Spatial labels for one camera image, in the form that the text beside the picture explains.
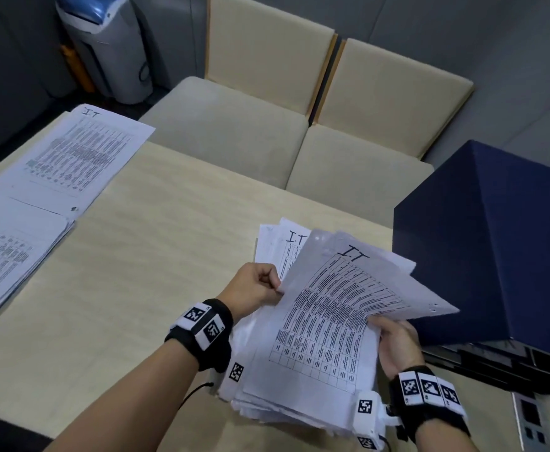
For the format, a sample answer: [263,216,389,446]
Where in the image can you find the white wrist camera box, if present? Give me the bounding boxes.
[352,390,403,451]
[216,345,248,403]

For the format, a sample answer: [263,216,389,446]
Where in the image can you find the grey bin with blue lid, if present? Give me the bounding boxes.
[56,0,153,105]

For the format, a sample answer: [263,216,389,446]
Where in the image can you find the black marker wristband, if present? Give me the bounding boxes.
[389,365,471,443]
[164,298,234,374]

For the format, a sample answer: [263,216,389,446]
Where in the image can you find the person's right forearm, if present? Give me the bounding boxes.
[414,418,481,452]

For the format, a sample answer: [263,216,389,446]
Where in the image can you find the orange bottle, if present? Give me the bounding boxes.
[60,44,96,94]

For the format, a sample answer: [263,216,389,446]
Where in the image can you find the printed paper sheet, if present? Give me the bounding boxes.
[242,229,460,396]

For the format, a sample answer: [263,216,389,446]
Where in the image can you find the person's left forearm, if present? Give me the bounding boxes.
[44,341,200,452]

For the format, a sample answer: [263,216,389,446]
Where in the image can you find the person's right hand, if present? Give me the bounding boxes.
[367,316,426,381]

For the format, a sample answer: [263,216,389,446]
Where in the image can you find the stack of printed paper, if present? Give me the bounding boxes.
[216,217,417,441]
[0,103,157,222]
[0,188,76,340]

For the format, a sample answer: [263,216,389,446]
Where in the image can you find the person's left hand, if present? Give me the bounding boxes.
[216,262,285,325]

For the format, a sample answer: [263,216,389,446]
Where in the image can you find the beige cushioned chair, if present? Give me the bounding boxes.
[285,38,475,230]
[139,0,340,190]

